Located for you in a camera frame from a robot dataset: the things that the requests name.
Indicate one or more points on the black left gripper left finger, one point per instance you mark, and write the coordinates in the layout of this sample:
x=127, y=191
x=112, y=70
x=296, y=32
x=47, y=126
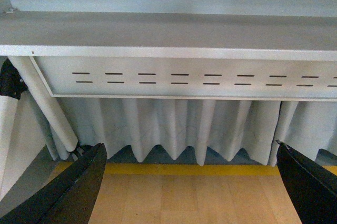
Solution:
x=68, y=198

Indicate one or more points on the grey metal table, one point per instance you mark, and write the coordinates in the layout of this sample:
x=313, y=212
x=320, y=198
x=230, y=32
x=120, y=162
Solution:
x=186, y=49

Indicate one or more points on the white pleated curtain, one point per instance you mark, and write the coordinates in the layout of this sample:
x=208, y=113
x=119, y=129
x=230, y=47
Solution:
x=225, y=126

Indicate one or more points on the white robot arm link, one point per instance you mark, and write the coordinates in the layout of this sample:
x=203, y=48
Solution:
x=22, y=133

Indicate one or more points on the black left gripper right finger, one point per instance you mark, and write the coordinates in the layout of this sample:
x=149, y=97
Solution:
x=311, y=188

